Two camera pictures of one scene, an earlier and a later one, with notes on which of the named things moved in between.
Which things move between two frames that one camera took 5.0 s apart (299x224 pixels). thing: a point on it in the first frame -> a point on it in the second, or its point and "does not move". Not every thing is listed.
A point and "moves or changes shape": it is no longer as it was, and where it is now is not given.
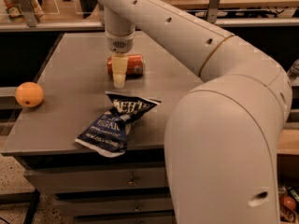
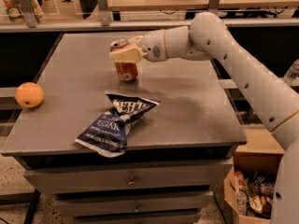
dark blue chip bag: [107, 132] does not move
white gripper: [120, 43] -> [153, 47]
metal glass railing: [77, 8] does not move
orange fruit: [29, 94] does not move
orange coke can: [135, 65] moves or changes shape
